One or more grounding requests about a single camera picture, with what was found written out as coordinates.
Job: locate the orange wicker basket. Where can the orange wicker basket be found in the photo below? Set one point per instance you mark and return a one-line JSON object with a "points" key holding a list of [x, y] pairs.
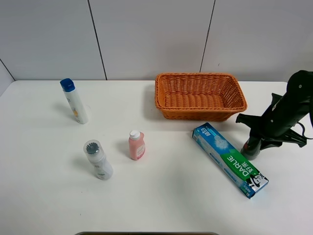
{"points": [[199, 96]]}

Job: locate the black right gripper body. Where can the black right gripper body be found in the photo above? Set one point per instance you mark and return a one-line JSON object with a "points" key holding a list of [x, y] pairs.
{"points": [[283, 113]]}

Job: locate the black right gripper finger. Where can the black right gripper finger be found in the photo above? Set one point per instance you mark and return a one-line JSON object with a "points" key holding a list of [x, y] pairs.
{"points": [[290, 137], [253, 122]]}

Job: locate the pink bottle white cap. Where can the pink bottle white cap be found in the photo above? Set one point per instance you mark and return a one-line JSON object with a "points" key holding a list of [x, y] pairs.
{"points": [[136, 144]]}

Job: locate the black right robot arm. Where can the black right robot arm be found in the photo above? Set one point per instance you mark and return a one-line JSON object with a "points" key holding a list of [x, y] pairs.
{"points": [[301, 82]]}

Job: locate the white bottle clear brush cap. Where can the white bottle clear brush cap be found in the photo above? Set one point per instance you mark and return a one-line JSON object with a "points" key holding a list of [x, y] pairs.
{"points": [[97, 157]]}

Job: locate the black squeeze tube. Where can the black squeeze tube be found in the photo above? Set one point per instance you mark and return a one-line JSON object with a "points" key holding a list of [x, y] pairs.
{"points": [[251, 148]]}

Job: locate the green blue toothpaste box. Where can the green blue toothpaste box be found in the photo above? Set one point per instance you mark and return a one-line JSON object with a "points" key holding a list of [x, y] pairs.
{"points": [[243, 173]]}

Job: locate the white bottle blue cap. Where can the white bottle blue cap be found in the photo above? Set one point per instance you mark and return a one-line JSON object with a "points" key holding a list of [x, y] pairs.
{"points": [[74, 100]]}

